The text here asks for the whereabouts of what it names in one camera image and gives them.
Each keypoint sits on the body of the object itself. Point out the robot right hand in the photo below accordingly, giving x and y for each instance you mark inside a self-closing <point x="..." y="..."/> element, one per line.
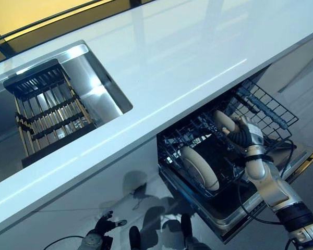
<point x="246" y="132"/>

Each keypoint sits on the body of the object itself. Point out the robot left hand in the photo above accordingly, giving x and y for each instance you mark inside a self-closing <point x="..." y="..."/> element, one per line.
<point x="105" y="222"/>

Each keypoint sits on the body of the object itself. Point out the cream ceramic plate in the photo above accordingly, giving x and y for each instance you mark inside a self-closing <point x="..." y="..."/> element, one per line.
<point x="200" y="169"/>
<point x="223" y="121"/>

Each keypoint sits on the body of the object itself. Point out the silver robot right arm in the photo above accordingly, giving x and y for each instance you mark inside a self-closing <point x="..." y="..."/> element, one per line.
<point x="274" y="187"/>

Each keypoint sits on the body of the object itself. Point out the dishwasher door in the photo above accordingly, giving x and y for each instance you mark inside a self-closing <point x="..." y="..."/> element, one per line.
<point x="229" y="208"/>

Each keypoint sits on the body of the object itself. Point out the black robot left foot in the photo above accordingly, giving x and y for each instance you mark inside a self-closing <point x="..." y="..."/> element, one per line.
<point x="134" y="237"/>

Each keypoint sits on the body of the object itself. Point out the black robot foot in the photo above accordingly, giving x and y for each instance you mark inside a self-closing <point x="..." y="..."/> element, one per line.
<point x="186" y="227"/>
<point x="134" y="237"/>

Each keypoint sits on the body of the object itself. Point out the white cabinet door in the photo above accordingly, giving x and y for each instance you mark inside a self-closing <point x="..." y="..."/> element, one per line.
<point x="81" y="190"/>

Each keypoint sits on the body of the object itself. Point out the white cabinet side panel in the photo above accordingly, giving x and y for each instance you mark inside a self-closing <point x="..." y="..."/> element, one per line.
<point x="289" y="65"/>

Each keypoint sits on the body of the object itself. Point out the black robot right foot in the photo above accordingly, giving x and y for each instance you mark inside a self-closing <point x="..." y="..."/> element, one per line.
<point x="186" y="227"/>

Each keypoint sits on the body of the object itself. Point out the black dish rack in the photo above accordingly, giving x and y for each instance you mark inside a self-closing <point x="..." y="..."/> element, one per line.
<point x="49" y="112"/>

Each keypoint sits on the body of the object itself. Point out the stainless steel sink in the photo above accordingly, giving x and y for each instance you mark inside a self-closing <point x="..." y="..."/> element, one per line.
<point x="94" y="86"/>

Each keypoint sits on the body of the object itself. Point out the yellow backlit window wall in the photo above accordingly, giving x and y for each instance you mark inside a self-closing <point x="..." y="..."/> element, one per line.
<point x="28" y="23"/>

